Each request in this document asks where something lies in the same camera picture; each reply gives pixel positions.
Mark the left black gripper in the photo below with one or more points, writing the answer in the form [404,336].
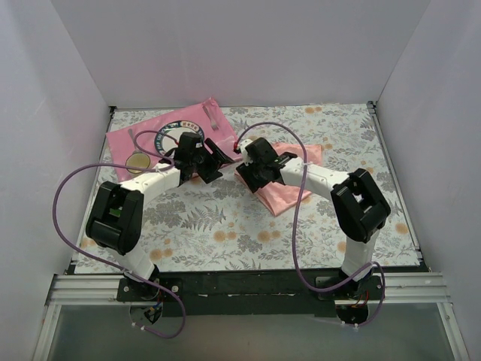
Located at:
[210,162]

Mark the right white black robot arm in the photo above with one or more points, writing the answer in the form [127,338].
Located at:
[360,207]

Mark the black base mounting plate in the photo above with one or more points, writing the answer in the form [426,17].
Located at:
[274,292]

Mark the silver fork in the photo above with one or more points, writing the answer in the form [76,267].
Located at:
[213,124]

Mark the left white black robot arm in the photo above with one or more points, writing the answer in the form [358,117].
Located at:
[115,221]

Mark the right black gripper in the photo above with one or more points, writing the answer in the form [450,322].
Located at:
[253,174]

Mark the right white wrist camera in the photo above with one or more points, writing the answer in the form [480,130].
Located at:
[241,149]

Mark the silver spoon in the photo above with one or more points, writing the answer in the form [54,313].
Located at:
[136,149]

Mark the pink floral placemat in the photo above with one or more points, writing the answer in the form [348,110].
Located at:
[121,146]

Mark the cream enamel mug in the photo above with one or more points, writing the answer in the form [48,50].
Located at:
[137,162]

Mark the white plate dark rim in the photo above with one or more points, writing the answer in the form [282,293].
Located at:
[168,135]

